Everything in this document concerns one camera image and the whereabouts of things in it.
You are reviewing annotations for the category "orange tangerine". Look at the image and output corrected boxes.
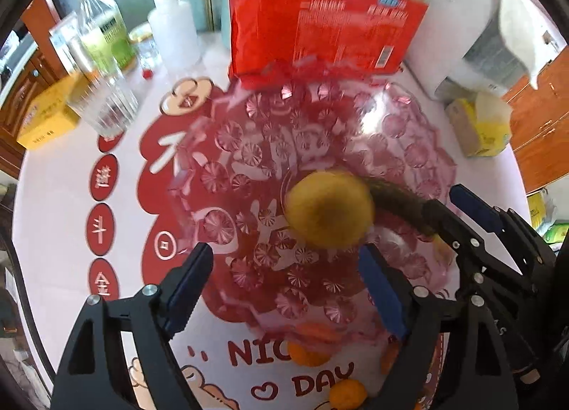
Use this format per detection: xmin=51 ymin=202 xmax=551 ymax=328
xmin=329 ymin=379 xmax=368 ymax=410
xmin=286 ymin=322 xmax=341 ymax=368
xmin=380 ymin=336 xmax=401 ymax=375

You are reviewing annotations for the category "overripe brown banana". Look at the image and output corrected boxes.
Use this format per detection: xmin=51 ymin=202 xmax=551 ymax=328
xmin=363 ymin=177 xmax=437 ymax=237

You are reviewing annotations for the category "yellow-green round fruit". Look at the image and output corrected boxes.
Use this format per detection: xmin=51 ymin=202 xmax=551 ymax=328
xmin=284 ymin=170 xmax=375 ymax=250

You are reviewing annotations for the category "yellow tissue box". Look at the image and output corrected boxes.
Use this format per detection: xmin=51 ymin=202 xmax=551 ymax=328
xmin=446 ymin=92 xmax=512 ymax=157

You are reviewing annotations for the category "white countertop appliance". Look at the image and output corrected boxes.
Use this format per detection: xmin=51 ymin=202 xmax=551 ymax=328
xmin=405 ymin=0 xmax=525 ymax=101

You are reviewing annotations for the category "white cloth on appliance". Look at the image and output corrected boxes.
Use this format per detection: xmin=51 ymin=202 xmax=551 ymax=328
xmin=498 ymin=0 xmax=567 ymax=90

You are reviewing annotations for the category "pink glass fruit bowl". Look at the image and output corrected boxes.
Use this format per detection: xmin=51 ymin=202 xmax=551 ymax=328
xmin=169 ymin=74 xmax=456 ymax=329

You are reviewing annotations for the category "yellow flat box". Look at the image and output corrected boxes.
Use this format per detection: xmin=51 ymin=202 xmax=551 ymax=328
xmin=17 ymin=72 xmax=89 ymax=150

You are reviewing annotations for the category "clear drinking glass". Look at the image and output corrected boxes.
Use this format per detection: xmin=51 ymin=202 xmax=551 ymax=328
xmin=67 ymin=66 xmax=139 ymax=138

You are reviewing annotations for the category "red paper cup package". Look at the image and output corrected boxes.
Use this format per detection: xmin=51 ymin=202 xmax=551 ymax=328
xmin=229 ymin=0 xmax=427 ymax=75

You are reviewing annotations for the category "green label glass bottle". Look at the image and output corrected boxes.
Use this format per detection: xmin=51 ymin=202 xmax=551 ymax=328
xmin=77 ymin=0 xmax=135 ymax=74

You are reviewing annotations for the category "small glass jar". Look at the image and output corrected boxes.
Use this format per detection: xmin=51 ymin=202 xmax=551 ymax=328
xmin=129 ymin=23 xmax=161 ymax=80

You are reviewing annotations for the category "white carton box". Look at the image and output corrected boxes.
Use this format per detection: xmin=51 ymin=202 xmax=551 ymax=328
xmin=49 ymin=12 xmax=95 ymax=74

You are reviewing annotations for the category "white plastic bottle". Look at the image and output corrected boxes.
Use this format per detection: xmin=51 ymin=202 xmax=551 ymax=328
xmin=148 ymin=0 xmax=201 ymax=78

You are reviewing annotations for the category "wooden wall cabinet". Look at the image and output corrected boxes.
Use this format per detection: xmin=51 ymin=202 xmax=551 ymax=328
xmin=503 ymin=0 xmax=569 ymax=195

